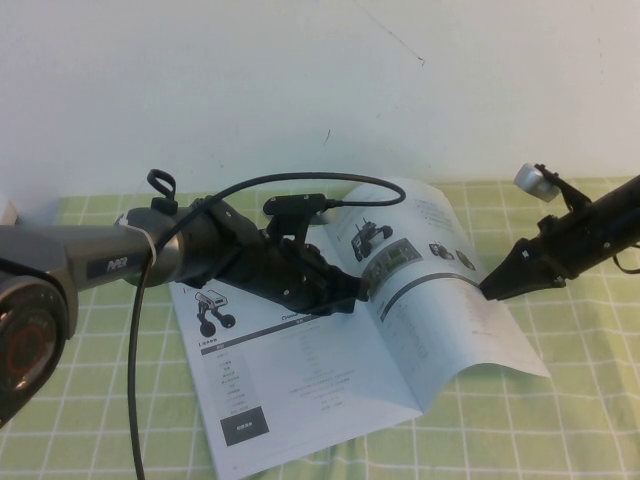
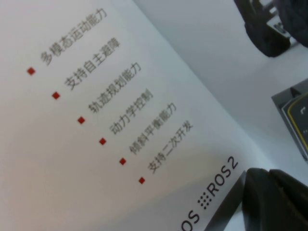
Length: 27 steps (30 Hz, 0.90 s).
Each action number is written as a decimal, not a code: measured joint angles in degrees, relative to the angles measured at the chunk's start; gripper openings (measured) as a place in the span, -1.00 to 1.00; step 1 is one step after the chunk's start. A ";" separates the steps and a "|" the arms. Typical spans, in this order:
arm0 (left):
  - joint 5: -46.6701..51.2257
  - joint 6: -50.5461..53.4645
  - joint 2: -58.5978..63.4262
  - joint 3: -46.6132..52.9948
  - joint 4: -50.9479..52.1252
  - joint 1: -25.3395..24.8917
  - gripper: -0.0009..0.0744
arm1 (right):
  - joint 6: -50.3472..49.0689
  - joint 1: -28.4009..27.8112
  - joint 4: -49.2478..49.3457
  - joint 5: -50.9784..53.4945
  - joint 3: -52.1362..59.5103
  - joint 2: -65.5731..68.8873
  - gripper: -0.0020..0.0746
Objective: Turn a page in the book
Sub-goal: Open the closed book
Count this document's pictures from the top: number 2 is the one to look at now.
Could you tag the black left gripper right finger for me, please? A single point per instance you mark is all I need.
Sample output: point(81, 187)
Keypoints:
point(296, 207)

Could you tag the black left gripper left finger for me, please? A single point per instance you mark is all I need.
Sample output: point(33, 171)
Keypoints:
point(260, 204)

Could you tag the white product booklet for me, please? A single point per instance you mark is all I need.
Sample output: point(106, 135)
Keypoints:
point(96, 120)

